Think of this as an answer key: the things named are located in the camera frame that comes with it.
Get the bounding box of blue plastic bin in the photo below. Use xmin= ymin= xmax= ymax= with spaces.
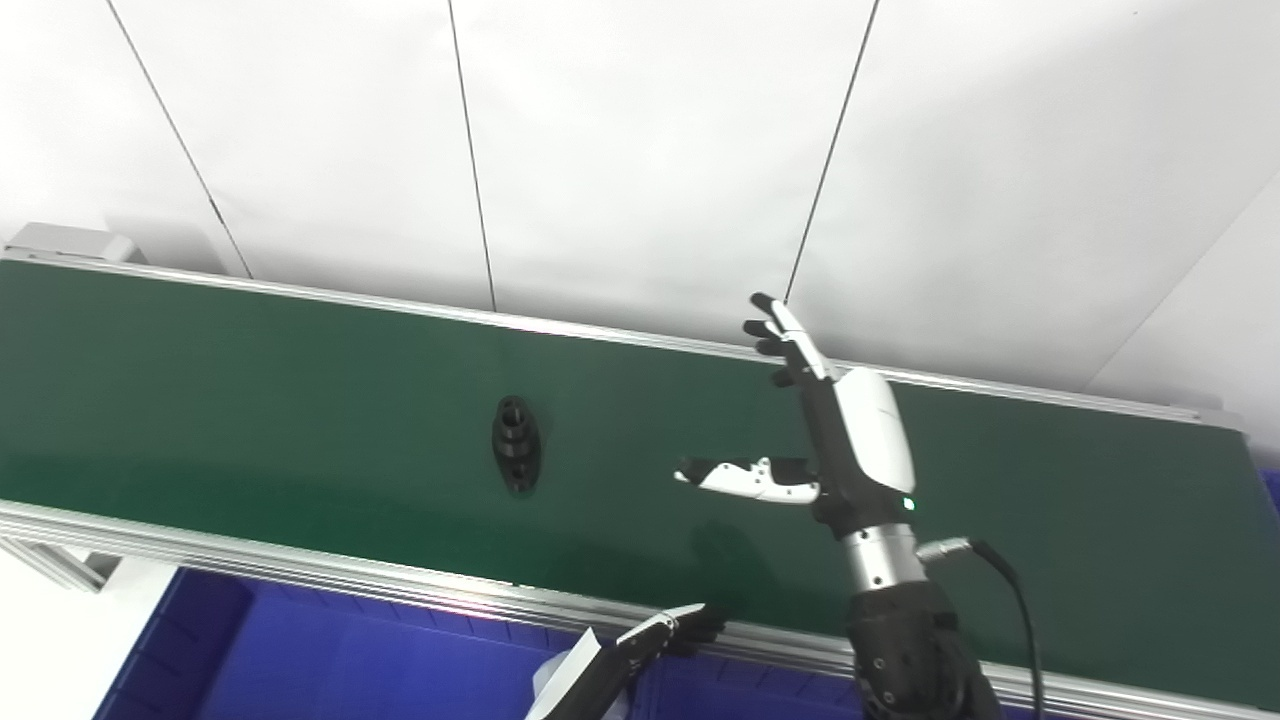
xmin=95 ymin=568 xmax=641 ymax=720
xmin=640 ymin=655 xmax=1061 ymax=720
xmin=1245 ymin=465 xmax=1280 ymax=523

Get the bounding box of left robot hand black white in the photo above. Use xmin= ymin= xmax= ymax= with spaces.
xmin=525 ymin=603 xmax=726 ymax=720

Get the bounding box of green conveyor belt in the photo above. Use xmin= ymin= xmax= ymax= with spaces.
xmin=0 ymin=260 xmax=1280 ymax=713
xmin=0 ymin=225 xmax=1280 ymax=720

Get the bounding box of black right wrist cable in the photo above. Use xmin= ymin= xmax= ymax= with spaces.
xmin=915 ymin=537 xmax=1046 ymax=720

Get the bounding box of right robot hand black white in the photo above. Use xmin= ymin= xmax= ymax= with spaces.
xmin=673 ymin=292 xmax=919 ymax=543

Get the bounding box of grey conveyor end cover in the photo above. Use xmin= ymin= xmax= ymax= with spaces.
xmin=5 ymin=223 xmax=151 ymax=266

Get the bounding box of black flanged part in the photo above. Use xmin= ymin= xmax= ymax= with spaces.
xmin=491 ymin=395 xmax=543 ymax=496

